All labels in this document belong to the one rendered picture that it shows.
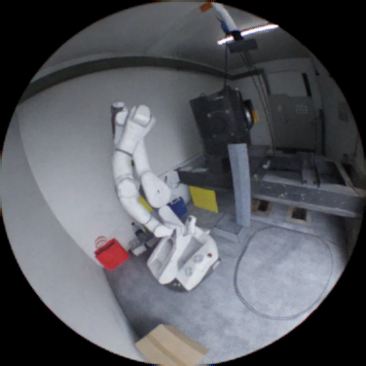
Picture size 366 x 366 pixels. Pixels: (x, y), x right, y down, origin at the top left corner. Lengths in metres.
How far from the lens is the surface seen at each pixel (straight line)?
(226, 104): 1.38
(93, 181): 1.67
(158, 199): 0.76
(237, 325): 1.34
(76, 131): 1.71
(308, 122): 4.36
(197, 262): 1.14
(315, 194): 1.51
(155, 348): 1.22
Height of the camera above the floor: 1.34
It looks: 24 degrees down
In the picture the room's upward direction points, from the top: 18 degrees counter-clockwise
